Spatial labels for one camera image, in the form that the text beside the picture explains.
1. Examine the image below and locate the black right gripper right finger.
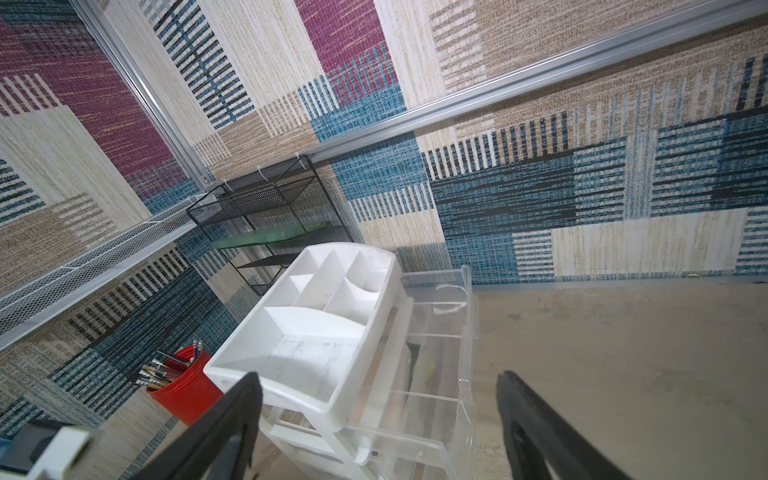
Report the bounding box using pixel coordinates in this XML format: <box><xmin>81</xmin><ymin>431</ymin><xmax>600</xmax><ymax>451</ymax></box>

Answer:
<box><xmin>496</xmin><ymin>370</ymin><xmax>628</xmax><ymax>479</ymax></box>

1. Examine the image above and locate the red pen cup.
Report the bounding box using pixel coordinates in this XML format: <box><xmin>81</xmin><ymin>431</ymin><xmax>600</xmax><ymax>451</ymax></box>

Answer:
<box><xmin>147</xmin><ymin>345</ymin><xmax>223</xmax><ymax>426</ymax></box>

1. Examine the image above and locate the clear plastic drawer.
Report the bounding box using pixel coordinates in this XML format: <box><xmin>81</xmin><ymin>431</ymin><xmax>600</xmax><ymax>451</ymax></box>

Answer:
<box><xmin>343</xmin><ymin>266</ymin><xmax>478</xmax><ymax>479</ymax></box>

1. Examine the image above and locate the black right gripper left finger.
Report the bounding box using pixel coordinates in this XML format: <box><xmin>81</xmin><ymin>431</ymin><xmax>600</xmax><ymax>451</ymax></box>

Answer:
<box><xmin>133</xmin><ymin>372</ymin><xmax>263</xmax><ymax>479</ymax></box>

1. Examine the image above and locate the green board on shelf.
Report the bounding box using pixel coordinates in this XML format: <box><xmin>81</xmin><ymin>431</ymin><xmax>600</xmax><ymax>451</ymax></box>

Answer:
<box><xmin>213</xmin><ymin>221</ymin><xmax>332</xmax><ymax>249</ymax></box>

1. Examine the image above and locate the white plastic drawer organizer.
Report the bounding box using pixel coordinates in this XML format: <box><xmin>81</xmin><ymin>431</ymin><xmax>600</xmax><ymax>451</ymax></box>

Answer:
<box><xmin>204</xmin><ymin>242</ymin><xmax>413</xmax><ymax>479</ymax></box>

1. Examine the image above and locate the black wire mesh shelf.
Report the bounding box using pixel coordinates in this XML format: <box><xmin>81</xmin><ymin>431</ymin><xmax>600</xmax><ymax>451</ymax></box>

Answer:
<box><xmin>186</xmin><ymin>155</ymin><xmax>354</xmax><ymax>295</ymax></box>

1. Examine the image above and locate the white wire mesh basket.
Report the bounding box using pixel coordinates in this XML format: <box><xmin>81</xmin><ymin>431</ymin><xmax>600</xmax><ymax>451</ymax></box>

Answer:
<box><xmin>1</xmin><ymin>196</ymin><xmax>200</xmax><ymax>349</ymax></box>

